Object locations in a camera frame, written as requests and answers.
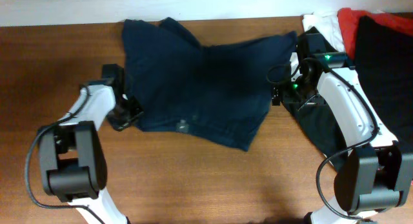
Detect navy blue shorts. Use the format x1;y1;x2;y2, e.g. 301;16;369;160
122;18;297;151

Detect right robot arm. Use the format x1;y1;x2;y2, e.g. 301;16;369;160
271;33;412;224

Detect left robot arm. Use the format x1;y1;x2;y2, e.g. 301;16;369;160
33;64;143;224

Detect white garment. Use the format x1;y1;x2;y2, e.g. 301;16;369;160
302;12;345;52

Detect red garment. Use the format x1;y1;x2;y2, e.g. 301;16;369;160
337;8;412;59

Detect black garment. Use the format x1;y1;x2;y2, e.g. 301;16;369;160
285;16;412;157

